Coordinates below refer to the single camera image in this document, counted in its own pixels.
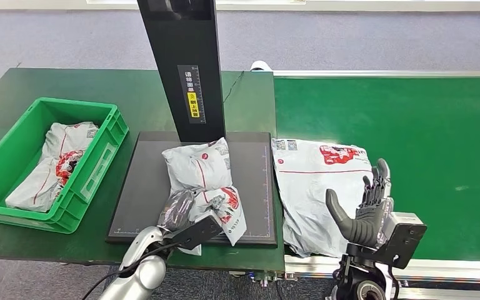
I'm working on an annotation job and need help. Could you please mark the metal connector ports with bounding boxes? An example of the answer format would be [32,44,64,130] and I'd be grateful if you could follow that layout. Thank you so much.
[229,271,299,288]

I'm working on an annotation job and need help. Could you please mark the black scanner base plate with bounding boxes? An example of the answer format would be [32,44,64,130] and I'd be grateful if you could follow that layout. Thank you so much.
[106,131,279,248]

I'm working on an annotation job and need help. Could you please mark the green conveyor belt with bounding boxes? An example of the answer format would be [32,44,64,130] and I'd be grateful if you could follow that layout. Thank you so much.
[274,76,480,263]

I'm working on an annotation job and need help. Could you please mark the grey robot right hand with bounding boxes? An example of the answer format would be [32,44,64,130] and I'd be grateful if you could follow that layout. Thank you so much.
[326,158,394,249]

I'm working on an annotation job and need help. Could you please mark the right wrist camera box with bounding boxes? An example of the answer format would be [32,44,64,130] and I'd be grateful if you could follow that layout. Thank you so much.
[378,212,428,270]

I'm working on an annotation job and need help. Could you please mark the small white mailer package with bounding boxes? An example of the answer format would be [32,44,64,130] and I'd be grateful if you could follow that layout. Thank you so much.
[161,137,248,256]

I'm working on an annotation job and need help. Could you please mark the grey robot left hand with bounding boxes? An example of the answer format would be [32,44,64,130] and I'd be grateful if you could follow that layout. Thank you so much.
[157,188,196,233]

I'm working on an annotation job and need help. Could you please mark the green plastic crate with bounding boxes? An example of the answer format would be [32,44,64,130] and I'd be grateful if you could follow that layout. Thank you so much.
[0,97,129,235]

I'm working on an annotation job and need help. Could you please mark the white red-printed mailer package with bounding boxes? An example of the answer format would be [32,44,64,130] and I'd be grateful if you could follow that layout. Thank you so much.
[4,121,99,214]

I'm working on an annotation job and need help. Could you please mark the black yellow column label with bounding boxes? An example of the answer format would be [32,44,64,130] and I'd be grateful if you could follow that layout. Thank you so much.
[177,64,206,124]

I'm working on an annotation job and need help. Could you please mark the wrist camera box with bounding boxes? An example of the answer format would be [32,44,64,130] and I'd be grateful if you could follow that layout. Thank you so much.
[166,215,223,252]
[378,212,428,270]

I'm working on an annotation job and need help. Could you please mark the black scanner column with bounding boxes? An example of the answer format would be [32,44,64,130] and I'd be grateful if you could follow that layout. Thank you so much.
[136,0,227,143]

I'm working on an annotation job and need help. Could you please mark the thin black cable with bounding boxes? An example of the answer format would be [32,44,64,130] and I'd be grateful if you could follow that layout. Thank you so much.
[223,71,246,104]

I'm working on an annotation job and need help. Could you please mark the large white mailer package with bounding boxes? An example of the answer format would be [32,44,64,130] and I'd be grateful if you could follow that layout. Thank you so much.
[271,138,391,259]

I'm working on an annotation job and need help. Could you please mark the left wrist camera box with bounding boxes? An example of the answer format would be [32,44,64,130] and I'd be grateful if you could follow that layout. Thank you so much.
[166,215,223,252]

